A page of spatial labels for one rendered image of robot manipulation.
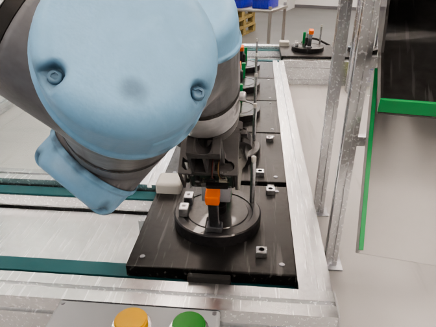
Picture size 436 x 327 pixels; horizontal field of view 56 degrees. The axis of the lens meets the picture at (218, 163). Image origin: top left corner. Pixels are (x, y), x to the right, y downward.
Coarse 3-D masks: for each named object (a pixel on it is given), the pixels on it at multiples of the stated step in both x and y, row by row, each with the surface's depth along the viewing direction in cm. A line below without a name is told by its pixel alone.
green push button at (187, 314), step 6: (186, 312) 50; (192, 312) 50; (180, 318) 50; (186, 318) 50; (192, 318) 50; (198, 318) 50; (174, 324) 49; (180, 324) 49; (186, 324) 49; (192, 324) 49; (198, 324) 49; (204, 324) 49
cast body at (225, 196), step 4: (204, 188) 62; (228, 188) 61; (204, 192) 62; (220, 192) 62; (224, 192) 62; (228, 192) 62; (204, 196) 62; (224, 196) 62; (228, 196) 62; (204, 200) 63; (220, 200) 62; (224, 200) 62; (228, 200) 62
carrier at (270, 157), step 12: (252, 132) 91; (252, 144) 90; (264, 144) 95; (276, 144) 95; (264, 156) 89; (276, 156) 89; (168, 168) 84; (264, 168) 84; (276, 168) 84; (264, 180) 80; (276, 180) 80
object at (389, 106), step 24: (384, 0) 57; (408, 0) 64; (432, 0) 63; (384, 24) 54; (408, 24) 60; (432, 24) 60; (384, 48) 58; (408, 48) 57; (432, 48) 56; (384, 72) 55; (408, 72) 54; (432, 72) 54; (384, 96) 52; (408, 96) 51; (432, 96) 51
